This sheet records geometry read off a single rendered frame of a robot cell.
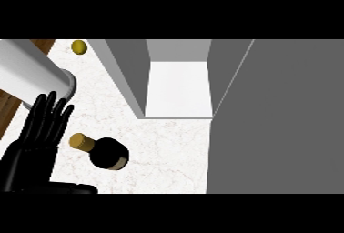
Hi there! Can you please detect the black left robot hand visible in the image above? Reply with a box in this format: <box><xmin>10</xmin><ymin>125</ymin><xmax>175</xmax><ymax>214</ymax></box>
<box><xmin>0</xmin><ymin>90</ymin><xmax>99</xmax><ymax>195</ymax></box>

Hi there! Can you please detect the dark wine bottle, gold cap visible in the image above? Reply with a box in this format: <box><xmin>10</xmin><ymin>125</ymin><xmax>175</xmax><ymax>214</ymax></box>
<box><xmin>68</xmin><ymin>132</ymin><xmax>130</xmax><ymax>171</ymax></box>

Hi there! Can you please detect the grey open cabinet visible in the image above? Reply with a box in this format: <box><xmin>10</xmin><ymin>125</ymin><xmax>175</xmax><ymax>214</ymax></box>
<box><xmin>85</xmin><ymin>39</ymin><xmax>255</xmax><ymax>120</ymax></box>

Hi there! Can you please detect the dark grey cabinet door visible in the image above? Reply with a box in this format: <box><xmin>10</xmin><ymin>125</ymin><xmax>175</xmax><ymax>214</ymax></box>
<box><xmin>205</xmin><ymin>39</ymin><xmax>344</xmax><ymax>195</ymax></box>

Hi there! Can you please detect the pale grey cylinder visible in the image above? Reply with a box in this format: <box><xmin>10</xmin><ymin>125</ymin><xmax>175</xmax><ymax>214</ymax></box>
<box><xmin>0</xmin><ymin>39</ymin><xmax>78</xmax><ymax>111</ymax></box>

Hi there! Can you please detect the yellow lemon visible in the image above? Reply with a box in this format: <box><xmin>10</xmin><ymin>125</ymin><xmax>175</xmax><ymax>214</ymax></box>
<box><xmin>69</xmin><ymin>39</ymin><xmax>87</xmax><ymax>56</ymax></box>

